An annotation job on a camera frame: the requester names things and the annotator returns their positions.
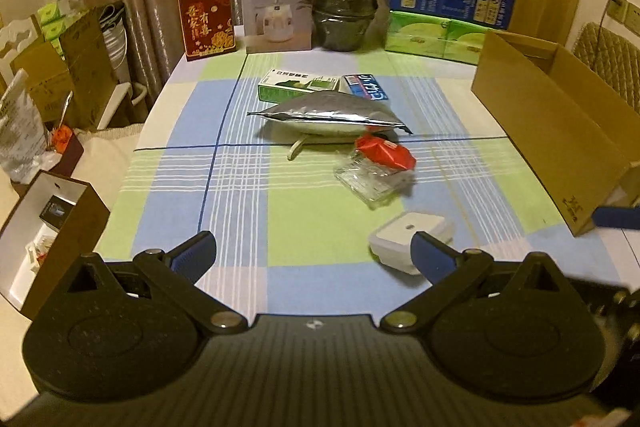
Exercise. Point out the green tissue pack bundle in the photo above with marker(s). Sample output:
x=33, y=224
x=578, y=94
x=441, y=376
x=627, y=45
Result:
x=430, y=37

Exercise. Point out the small green box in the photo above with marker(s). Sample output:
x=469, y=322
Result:
x=285, y=87

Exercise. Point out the red gift box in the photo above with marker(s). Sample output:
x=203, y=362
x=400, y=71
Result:
x=207, y=19

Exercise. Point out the brown holder with orange items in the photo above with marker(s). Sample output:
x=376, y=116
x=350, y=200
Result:
x=65, y=149

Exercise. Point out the white humidifier box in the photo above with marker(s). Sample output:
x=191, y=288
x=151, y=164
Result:
x=276, y=7

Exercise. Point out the white plastic container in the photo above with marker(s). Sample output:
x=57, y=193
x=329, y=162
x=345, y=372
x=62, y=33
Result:
x=400, y=232

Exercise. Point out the tall brown cardboard box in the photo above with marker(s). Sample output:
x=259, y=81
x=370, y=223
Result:
x=90, y=67

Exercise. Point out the plaid cloth desktop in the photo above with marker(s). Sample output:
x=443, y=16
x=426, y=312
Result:
x=300, y=212

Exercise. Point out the white stool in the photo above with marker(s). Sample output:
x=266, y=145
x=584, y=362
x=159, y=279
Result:
x=117, y=104

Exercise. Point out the white carved chair back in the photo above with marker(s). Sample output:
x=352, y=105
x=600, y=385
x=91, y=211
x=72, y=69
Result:
x=17, y=39

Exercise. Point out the shiny grey shopping bag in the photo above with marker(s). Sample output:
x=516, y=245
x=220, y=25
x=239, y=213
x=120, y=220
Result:
x=116, y=39

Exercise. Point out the silver foil pouch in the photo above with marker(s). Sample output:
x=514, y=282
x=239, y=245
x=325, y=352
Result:
x=330, y=114

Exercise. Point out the red snack packet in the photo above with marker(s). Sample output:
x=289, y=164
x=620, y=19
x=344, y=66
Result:
x=387, y=152

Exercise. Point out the wooden stick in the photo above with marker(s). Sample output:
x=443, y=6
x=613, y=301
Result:
x=296, y=149

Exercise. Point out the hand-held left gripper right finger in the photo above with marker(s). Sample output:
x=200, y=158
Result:
x=431, y=254

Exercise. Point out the quilted chair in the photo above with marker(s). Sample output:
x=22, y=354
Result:
x=607, y=52

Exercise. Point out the brown box with white inside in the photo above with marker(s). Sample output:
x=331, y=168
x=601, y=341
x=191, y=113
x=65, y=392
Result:
x=55, y=252

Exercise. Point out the wall socket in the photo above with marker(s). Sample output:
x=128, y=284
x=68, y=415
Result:
x=624, y=11

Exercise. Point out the low brown cardboard box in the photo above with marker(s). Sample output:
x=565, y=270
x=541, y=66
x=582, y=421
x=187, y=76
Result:
x=42, y=79

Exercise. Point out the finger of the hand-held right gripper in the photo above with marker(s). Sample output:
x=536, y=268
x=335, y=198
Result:
x=616, y=217

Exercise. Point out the clear plastic packet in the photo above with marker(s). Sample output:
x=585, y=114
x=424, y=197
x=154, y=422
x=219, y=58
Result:
x=367, y=184

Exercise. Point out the small blue box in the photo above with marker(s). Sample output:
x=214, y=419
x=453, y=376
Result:
x=367, y=86

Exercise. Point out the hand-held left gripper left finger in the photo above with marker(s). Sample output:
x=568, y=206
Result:
x=192, y=253

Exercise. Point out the green tissue packs stack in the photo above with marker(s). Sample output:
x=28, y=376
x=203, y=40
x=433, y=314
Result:
x=55, y=19

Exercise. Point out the white plastic bag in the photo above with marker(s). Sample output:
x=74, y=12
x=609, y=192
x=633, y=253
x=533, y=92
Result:
x=17, y=132

